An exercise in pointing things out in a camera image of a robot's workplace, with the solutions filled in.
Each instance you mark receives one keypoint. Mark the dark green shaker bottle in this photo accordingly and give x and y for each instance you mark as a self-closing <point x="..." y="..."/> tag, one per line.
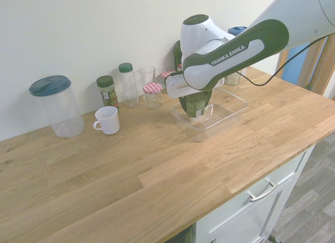
<point x="177" y="55"/>

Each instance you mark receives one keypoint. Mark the clear bottle with green lid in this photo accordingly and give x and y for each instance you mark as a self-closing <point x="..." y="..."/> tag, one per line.
<point x="128" y="86"/>

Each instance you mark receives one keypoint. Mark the clear rectangular plastic container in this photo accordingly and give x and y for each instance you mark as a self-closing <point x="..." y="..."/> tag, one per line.
<point x="222" y="114"/>

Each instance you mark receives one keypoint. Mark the glass jar red checked lid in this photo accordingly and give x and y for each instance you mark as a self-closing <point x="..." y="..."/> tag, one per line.
<point x="233" y="80"/>
<point x="167" y="74"/>
<point x="152" y="96"/>

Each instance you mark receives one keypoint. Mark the clear canister with teal lid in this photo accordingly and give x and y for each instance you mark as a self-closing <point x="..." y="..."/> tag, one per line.
<point x="62" y="109"/>

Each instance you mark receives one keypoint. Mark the white kitchen cabinet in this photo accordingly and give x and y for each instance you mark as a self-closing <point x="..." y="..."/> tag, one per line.
<point x="251" y="216"/>

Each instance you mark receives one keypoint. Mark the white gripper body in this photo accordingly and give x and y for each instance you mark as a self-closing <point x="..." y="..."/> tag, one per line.
<point x="178" y="86"/>

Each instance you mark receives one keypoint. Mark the clear pitcher with blue lid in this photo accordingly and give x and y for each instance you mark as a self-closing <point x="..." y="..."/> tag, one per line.
<point x="236" y="30"/>

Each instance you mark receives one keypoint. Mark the tall clear drinking glass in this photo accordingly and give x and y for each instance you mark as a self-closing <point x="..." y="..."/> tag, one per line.
<point x="147" y="75"/>

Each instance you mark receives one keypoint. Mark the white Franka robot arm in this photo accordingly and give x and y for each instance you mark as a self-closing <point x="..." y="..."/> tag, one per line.
<point x="235" y="54"/>

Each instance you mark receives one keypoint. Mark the white plastic mug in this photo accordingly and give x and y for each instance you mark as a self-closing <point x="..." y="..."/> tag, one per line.
<point x="108" y="121"/>

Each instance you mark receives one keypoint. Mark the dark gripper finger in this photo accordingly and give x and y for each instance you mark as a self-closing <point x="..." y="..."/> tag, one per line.
<point x="208" y="96"/>
<point x="182" y="104"/>

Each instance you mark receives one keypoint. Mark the labelled spice jar green lid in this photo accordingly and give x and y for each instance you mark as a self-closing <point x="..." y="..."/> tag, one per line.
<point x="108" y="93"/>

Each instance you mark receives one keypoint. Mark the green cereal pot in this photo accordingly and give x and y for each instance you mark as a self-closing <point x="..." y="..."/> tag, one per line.
<point x="195" y="105"/>

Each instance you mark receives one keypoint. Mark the wooden door frame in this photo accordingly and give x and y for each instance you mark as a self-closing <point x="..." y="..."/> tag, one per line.
<point x="316" y="65"/>

